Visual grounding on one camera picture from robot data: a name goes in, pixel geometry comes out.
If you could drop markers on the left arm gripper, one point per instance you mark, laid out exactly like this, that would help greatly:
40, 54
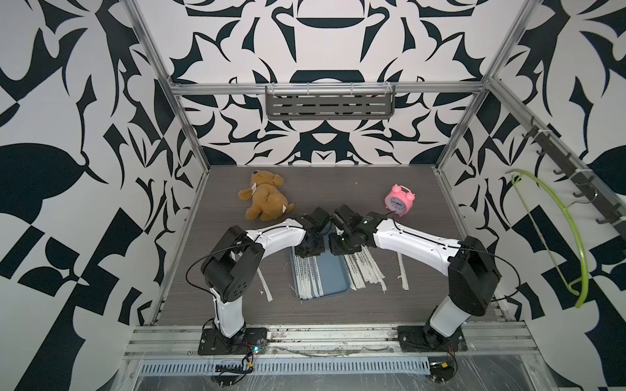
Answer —
321, 248

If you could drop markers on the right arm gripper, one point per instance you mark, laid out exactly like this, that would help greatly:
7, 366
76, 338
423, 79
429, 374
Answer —
333, 247

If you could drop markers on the white paper-wrapped straw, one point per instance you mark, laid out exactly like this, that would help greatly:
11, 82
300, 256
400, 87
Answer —
305, 278
402, 271
296, 277

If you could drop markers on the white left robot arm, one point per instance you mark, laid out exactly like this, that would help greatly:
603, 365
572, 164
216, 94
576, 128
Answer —
232, 265

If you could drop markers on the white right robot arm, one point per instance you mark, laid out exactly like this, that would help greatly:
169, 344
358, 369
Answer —
471, 271

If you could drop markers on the blue storage box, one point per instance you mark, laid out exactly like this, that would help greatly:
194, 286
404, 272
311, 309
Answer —
328, 273

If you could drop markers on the brown teddy bear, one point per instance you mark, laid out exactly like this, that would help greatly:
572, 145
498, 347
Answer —
268, 203

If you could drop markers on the pink alarm clock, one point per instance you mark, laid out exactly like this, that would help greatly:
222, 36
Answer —
399, 200

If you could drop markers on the green plastic hanger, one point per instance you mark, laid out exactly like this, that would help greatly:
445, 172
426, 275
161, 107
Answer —
559, 258

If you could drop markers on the grey metal wall shelf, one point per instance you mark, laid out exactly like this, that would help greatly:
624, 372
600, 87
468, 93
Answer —
329, 101

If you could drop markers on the white cable duct strip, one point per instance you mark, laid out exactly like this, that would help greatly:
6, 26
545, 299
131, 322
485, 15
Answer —
291, 366

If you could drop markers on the grey wall hook rack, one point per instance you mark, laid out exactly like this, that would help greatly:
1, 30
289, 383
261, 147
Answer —
565, 165

